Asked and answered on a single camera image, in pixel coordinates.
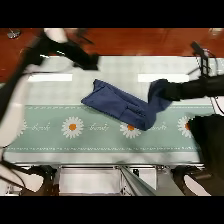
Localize dark blue garment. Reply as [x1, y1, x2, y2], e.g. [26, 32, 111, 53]
[80, 78, 175, 132]

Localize black cable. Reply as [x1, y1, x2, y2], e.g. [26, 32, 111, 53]
[211, 95, 224, 117]

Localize silver frame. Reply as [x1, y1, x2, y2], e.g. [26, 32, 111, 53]
[0, 161, 206, 197]

